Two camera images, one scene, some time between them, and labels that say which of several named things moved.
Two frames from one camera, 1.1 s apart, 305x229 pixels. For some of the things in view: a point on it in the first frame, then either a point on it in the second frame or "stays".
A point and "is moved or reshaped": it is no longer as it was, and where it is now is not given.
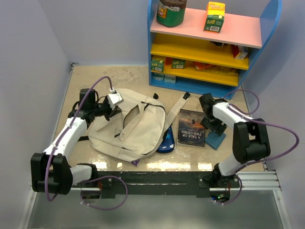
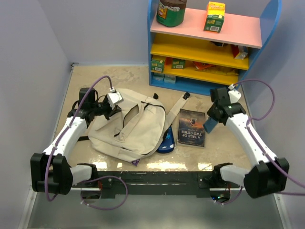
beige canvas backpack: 135,131 stays
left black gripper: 111,112 stays
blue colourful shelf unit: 187,57 stays
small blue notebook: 214,140 is moved or reshaped
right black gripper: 219,128 -> 210,111
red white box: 238,52 stays
